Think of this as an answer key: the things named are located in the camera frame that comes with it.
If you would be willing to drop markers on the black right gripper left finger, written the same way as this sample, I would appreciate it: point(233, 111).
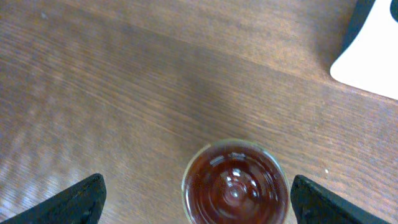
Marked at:
point(81, 203)

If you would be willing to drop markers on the brown lid sauce jar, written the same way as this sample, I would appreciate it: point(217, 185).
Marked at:
point(235, 181)

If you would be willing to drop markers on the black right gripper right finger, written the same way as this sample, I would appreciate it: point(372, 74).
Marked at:
point(313, 203)

